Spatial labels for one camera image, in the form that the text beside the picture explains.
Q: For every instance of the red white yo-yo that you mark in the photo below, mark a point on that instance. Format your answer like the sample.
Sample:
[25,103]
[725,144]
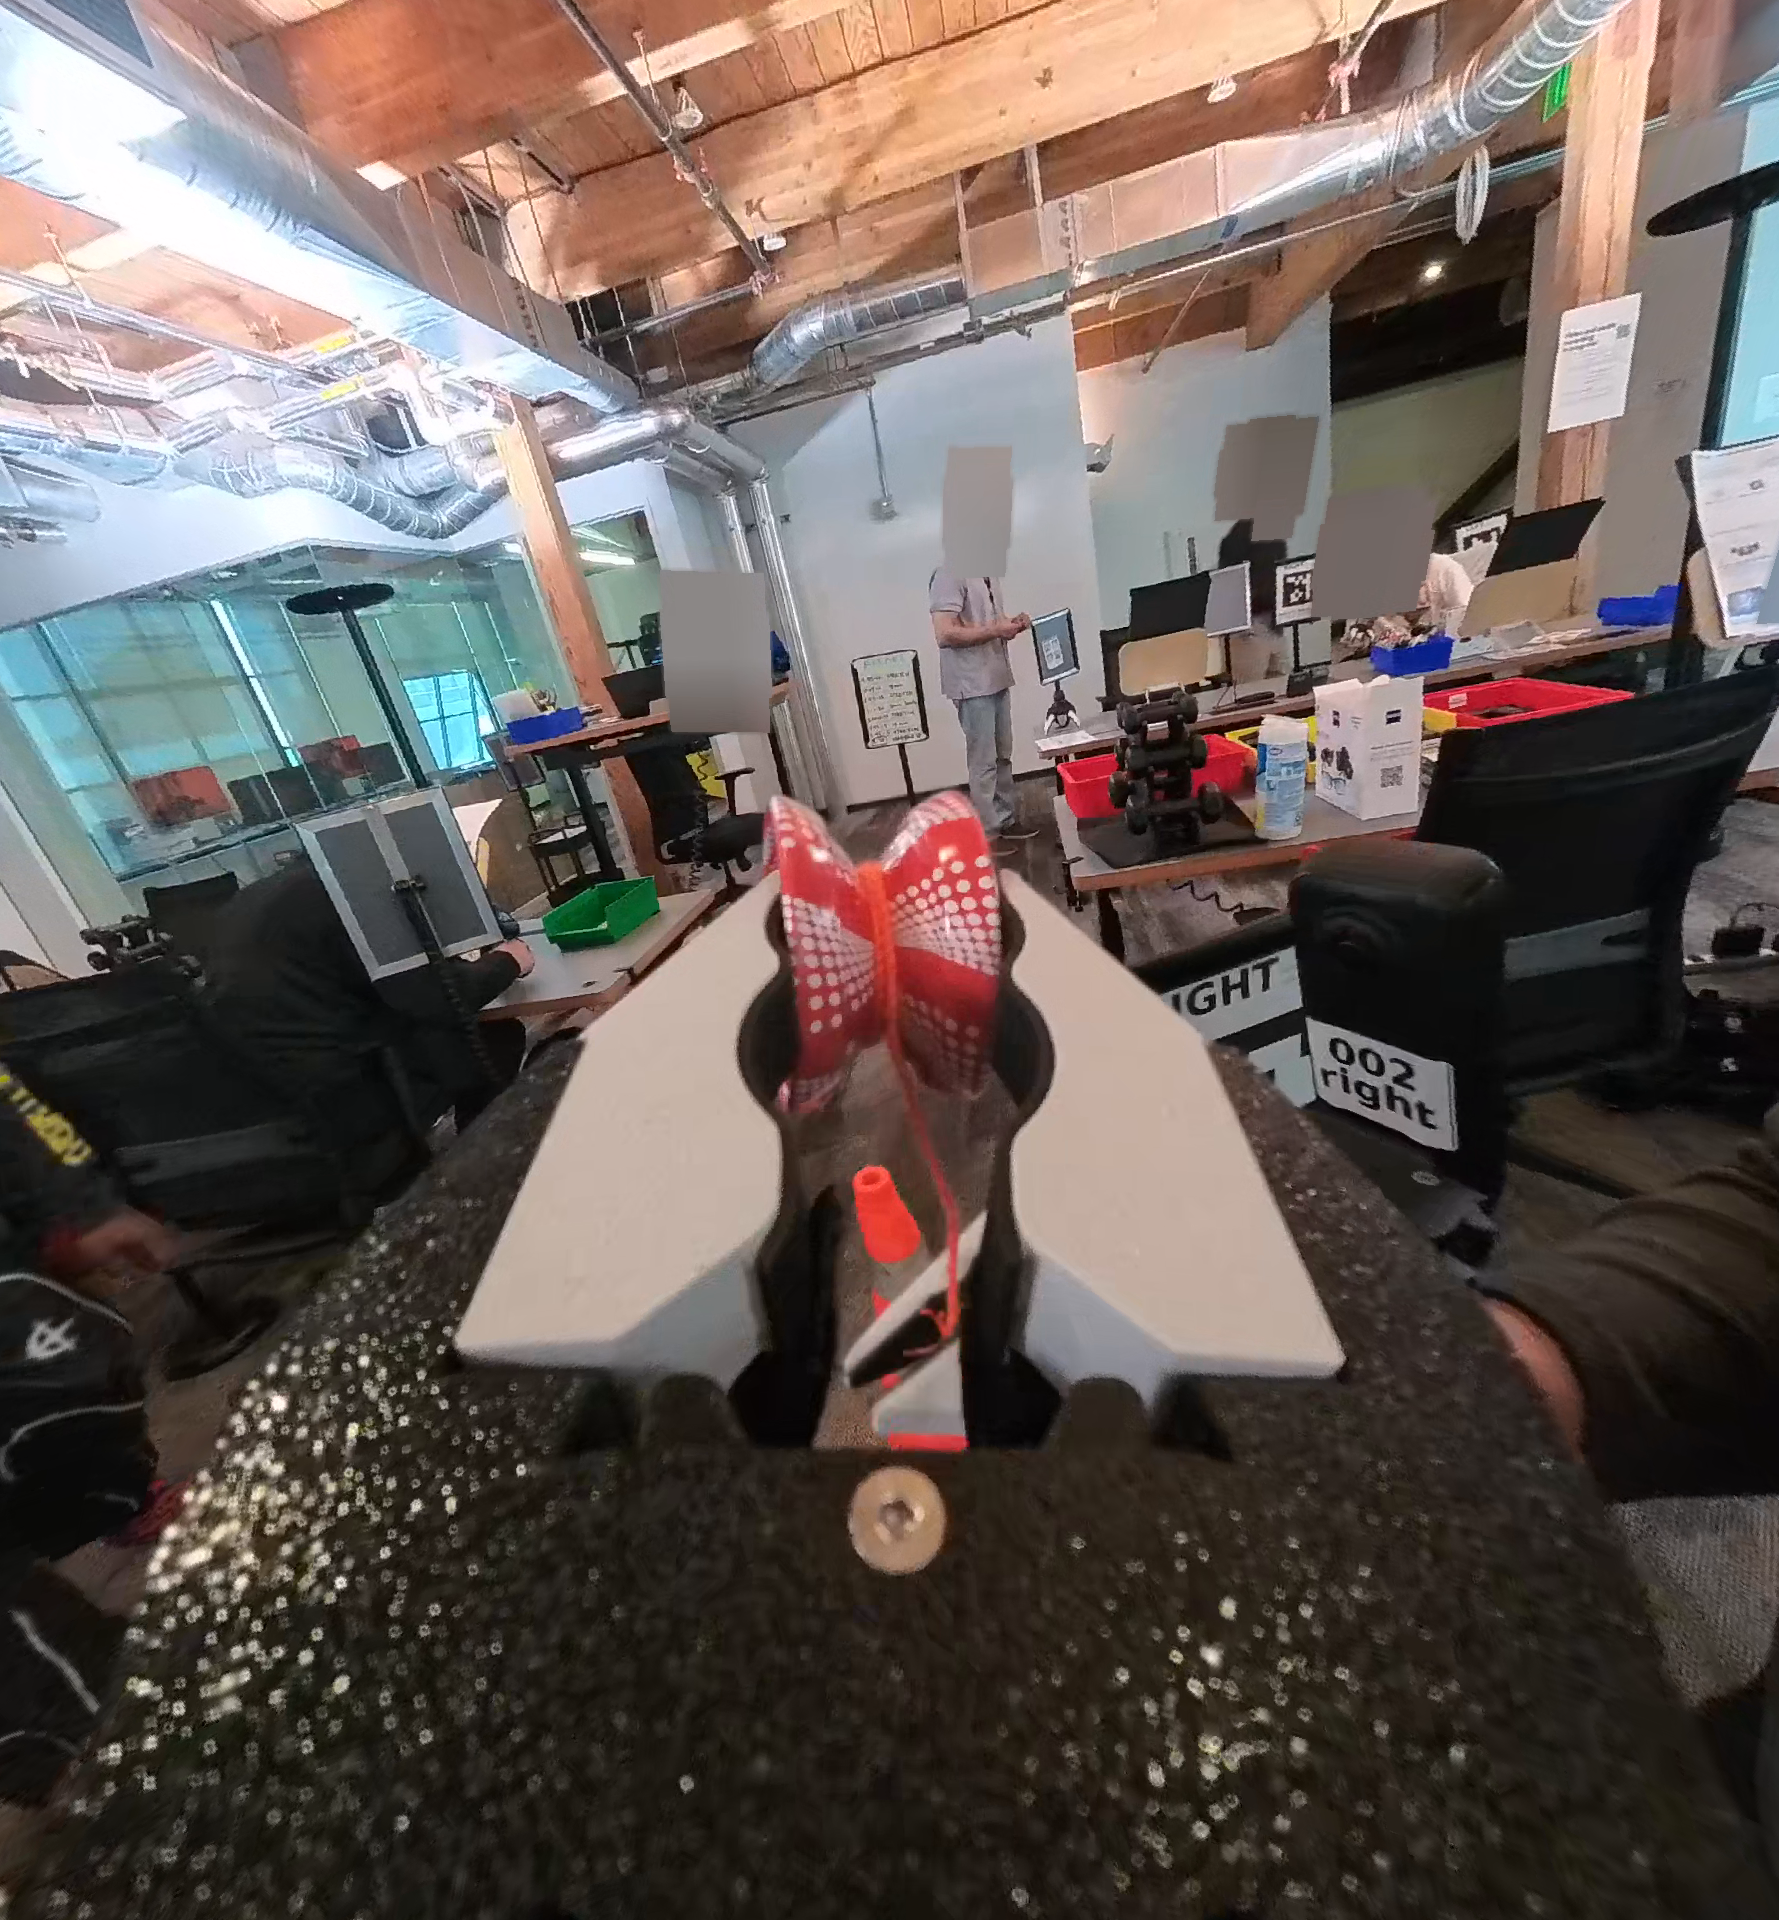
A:
[889,944]

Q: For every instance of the narrow silver air duct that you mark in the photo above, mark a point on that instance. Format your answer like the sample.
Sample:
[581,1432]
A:
[1189,181]

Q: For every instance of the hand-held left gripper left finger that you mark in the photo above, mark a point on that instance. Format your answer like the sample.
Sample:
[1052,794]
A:
[604,1200]

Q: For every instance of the brown wooden table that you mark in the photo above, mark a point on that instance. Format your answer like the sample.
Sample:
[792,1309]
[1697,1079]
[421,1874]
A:
[604,735]

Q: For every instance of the person's right forearm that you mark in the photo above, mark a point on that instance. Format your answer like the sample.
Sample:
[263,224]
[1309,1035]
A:
[1699,1291]

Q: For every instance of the blue tray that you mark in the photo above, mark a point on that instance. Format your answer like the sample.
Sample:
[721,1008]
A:
[545,723]

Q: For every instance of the red tray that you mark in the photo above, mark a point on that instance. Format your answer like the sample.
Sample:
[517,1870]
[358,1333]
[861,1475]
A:
[1520,698]

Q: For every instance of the white side table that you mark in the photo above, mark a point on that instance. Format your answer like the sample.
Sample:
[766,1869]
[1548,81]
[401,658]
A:
[604,967]

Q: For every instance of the small red box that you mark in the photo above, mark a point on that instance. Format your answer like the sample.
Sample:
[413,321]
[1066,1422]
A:
[1089,783]

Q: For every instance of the white printed box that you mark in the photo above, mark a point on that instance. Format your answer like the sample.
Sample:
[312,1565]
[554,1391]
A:
[1370,744]

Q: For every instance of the silver spiral air duct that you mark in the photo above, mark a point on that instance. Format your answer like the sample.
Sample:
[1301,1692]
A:
[290,466]

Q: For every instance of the black mesh office chair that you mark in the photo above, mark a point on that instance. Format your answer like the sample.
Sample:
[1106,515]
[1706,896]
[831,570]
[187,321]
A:
[1595,854]

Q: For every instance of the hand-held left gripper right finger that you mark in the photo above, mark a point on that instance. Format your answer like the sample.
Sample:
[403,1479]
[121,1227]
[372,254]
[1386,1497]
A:
[1175,1200]

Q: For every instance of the brown work table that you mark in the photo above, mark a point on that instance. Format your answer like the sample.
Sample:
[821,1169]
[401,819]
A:
[1250,847]

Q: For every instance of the orange striped traffic cone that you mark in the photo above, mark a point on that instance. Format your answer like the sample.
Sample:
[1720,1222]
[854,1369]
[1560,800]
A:
[883,1215]

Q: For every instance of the green tray bin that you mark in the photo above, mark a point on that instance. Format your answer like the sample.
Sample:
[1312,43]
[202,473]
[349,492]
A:
[604,912]

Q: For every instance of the black floor lamp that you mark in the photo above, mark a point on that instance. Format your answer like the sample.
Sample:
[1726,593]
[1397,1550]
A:
[1745,195]

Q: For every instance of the wooden post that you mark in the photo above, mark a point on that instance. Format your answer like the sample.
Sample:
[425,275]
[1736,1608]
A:
[567,601]

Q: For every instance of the white sign stand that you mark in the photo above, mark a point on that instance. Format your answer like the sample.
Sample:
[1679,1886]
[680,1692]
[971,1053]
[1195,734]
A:
[889,696]

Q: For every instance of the black framed floor sign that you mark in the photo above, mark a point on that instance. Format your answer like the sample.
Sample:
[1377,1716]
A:
[1235,990]

